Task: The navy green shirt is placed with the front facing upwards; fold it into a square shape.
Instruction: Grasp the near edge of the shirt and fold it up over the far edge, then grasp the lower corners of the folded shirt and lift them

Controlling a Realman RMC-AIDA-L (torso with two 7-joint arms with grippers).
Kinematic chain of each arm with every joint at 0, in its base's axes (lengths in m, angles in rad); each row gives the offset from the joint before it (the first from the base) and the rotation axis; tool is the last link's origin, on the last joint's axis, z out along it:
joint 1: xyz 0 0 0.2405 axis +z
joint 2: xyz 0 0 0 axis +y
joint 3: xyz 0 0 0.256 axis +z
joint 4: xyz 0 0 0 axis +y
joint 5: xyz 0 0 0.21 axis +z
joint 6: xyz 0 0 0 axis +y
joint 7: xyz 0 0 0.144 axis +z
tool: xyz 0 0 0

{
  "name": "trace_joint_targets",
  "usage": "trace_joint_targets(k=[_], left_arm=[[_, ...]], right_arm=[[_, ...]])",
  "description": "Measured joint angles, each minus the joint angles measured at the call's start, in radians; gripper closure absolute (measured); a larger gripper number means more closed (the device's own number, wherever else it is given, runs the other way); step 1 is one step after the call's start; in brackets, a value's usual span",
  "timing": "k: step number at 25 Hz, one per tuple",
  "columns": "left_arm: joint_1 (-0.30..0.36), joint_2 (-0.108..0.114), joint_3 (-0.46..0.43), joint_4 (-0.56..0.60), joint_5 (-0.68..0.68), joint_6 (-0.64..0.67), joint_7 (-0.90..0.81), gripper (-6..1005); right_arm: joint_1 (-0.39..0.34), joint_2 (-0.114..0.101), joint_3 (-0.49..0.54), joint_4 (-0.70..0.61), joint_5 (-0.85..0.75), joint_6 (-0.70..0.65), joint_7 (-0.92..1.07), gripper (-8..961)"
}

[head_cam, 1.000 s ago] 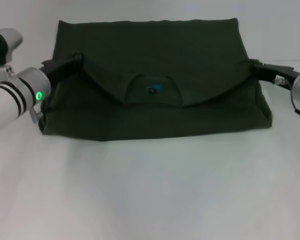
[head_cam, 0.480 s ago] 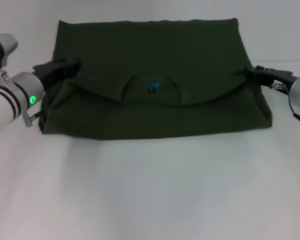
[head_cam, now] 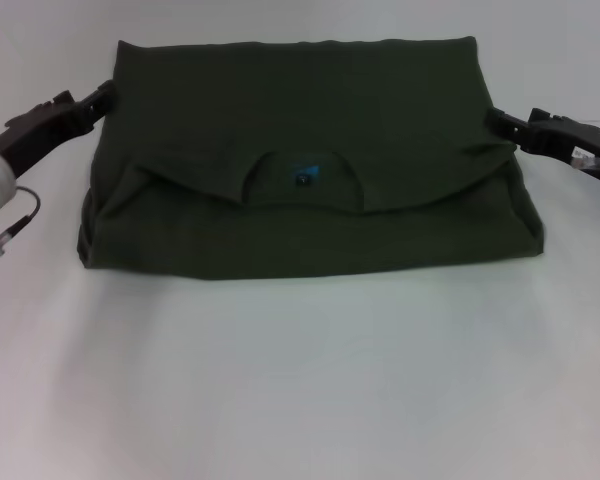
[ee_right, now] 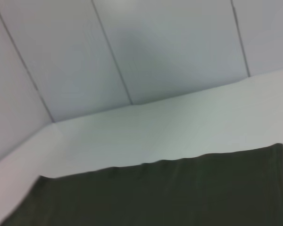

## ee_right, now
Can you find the dark green FREE t-shirt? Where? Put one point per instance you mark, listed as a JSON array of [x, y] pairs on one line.
[[167, 193]]

